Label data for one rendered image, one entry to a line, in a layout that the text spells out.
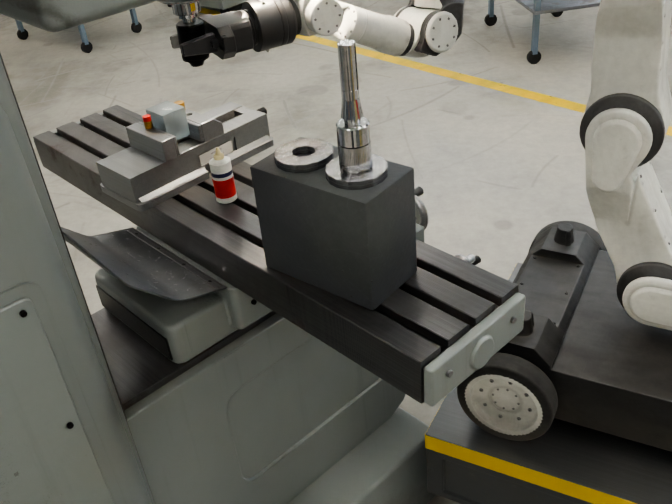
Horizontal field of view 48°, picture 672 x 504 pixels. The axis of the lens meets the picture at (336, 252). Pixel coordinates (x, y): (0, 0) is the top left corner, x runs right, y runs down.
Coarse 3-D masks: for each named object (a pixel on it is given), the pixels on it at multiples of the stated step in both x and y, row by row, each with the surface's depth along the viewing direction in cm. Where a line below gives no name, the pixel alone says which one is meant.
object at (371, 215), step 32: (288, 160) 110; (320, 160) 109; (384, 160) 108; (256, 192) 115; (288, 192) 110; (320, 192) 105; (352, 192) 103; (384, 192) 103; (288, 224) 114; (320, 224) 109; (352, 224) 104; (384, 224) 106; (288, 256) 118; (320, 256) 112; (352, 256) 108; (384, 256) 109; (416, 256) 117; (320, 288) 117; (352, 288) 111; (384, 288) 112
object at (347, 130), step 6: (342, 120) 104; (366, 120) 103; (336, 126) 103; (342, 126) 102; (348, 126) 102; (354, 126) 102; (360, 126) 102; (366, 126) 102; (342, 132) 102; (348, 132) 101; (354, 132) 101; (360, 132) 102
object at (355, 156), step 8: (344, 136) 102; (352, 136) 102; (360, 136) 102; (368, 136) 103; (344, 144) 103; (352, 144) 102; (360, 144) 103; (368, 144) 104; (344, 152) 104; (352, 152) 103; (360, 152) 103; (368, 152) 104; (344, 160) 104; (352, 160) 104; (360, 160) 104; (368, 160) 105; (344, 168) 105; (352, 168) 104; (360, 168) 105; (368, 168) 105
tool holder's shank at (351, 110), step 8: (344, 40) 98; (352, 40) 97; (344, 48) 96; (352, 48) 96; (344, 56) 97; (352, 56) 97; (344, 64) 97; (352, 64) 97; (344, 72) 98; (352, 72) 98; (344, 80) 99; (352, 80) 99; (344, 88) 99; (352, 88) 99; (344, 96) 100; (352, 96) 100; (344, 104) 101; (352, 104) 100; (360, 104) 101; (344, 112) 101; (352, 112) 101; (360, 112) 101; (344, 120) 102; (352, 120) 102; (360, 120) 103
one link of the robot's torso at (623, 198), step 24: (600, 120) 130; (624, 120) 128; (600, 144) 132; (624, 144) 130; (648, 144) 129; (600, 168) 134; (624, 168) 132; (648, 168) 143; (600, 192) 138; (624, 192) 135; (648, 192) 140; (600, 216) 144; (624, 216) 141; (648, 216) 140; (624, 240) 145; (648, 240) 143; (624, 264) 148; (648, 264) 144; (624, 288) 148
